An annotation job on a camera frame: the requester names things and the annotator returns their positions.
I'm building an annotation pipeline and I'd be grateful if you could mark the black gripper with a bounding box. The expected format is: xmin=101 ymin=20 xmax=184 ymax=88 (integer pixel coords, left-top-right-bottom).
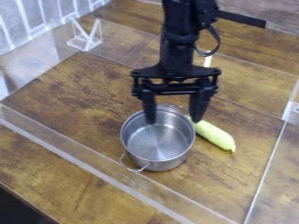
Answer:
xmin=131 ymin=33 xmax=220 ymax=124

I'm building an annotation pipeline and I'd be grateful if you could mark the green spoon handle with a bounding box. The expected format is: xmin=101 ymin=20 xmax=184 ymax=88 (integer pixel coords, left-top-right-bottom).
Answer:
xmin=191 ymin=120 xmax=236 ymax=152

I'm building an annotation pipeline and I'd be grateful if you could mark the stainless steel pot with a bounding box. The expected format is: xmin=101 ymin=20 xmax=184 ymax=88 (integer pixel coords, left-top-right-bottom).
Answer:
xmin=119 ymin=104 xmax=196 ymax=172

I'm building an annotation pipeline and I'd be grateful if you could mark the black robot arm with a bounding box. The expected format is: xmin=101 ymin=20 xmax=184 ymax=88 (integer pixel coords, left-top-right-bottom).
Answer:
xmin=131 ymin=0 xmax=220 ymax=123

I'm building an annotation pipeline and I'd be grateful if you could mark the clear acrylic triangle stand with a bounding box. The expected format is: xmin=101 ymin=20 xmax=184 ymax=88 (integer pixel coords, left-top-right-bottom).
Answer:
xmin=67 ymin=18 xmax=103 ymax=52

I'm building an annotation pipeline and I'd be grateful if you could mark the black bar on table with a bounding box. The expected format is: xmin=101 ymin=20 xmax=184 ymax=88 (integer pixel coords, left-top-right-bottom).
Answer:
xmin=219 ymin=10 xmax=267 ymax=28

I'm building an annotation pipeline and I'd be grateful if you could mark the clear acrylic front barrier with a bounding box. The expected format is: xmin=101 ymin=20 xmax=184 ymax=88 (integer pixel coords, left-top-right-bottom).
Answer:
xmin=0 ymin=103 xmax=237 ymax=224

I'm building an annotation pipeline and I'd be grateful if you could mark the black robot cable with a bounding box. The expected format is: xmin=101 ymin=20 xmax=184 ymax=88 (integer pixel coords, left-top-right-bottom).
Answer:
xmin=193 ymin=24 xmax=221 ymax=58

